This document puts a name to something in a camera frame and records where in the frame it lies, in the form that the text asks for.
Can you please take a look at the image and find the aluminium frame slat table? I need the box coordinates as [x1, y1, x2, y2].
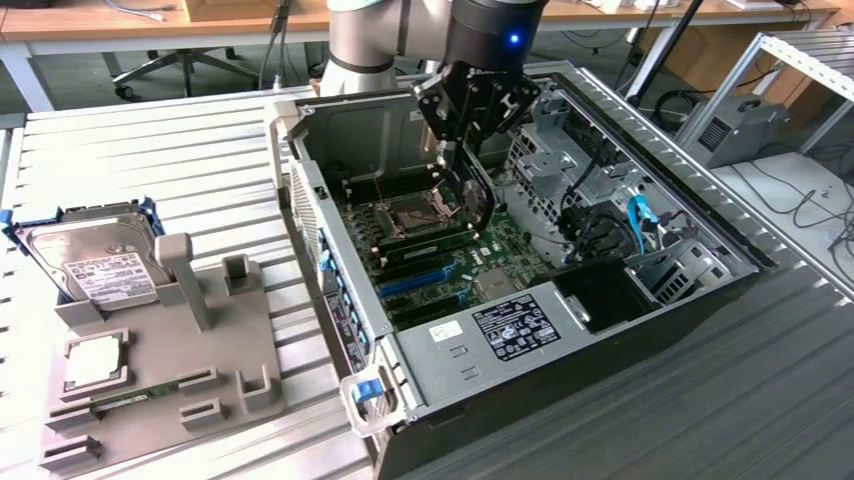
[673, 27, 854, 156]

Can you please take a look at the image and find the grey power supply unit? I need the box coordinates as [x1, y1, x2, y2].
[392, 282, 593, 409]

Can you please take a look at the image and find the black RAM stick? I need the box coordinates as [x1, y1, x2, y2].
[380, 233, 481, 270]

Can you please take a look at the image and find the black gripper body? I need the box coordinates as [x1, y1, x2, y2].
[442, 0, 547, 84]

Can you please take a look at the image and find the black pole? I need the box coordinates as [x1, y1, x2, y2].
[623, 0, 707, 106]

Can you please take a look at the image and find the graphics card with metal bracket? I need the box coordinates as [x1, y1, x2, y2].
[419, 122, 499, 237]

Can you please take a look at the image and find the office chair base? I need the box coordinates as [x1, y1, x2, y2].
[110, 47, 266, 101]

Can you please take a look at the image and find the green RAM stick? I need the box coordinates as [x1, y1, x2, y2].
[90, 382, 186, 414]

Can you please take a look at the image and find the blue wire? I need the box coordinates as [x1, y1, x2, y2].
[626, 193, 654, 257]

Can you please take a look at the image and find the brown box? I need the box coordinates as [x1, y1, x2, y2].
[183, 0, 286, 24]

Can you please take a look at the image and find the metal socket cover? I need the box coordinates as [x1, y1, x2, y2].
[430, 167, 469, 221]

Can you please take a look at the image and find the blue expansion slot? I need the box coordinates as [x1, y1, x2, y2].
[378, 267, 450, 297]

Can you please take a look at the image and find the black wire bundle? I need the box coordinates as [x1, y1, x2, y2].
[558, 199, 633, 264]

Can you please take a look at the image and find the hard disk with blue caddy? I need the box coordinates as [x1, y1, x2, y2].
[0, 196, 168, 309]

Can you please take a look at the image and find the green motherboard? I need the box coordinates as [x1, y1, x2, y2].
[336, 167, 569, 334]

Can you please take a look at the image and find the metal disk bay cage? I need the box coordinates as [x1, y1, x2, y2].
[503, 84, 646, 261]

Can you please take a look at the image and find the grey parts rack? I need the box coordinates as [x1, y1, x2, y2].
[36, 232, 288, 476]

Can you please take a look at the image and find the silver chipset heatsink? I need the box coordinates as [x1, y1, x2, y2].
[474, 269, 526, 299]

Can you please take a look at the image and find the open black PC case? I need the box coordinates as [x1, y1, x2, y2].
[266, 59, 779, 480]

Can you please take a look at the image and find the CPU socket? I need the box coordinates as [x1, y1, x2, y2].
[374, 193, 443, 242]

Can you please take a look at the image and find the grey control box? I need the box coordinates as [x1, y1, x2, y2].
[693, 97, 793, 169]

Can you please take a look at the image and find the black coiled cable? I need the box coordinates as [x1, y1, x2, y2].
[653, 88, 701, 126]

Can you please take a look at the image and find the silver CPU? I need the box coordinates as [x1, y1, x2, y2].
[64, 338, 130, 392]

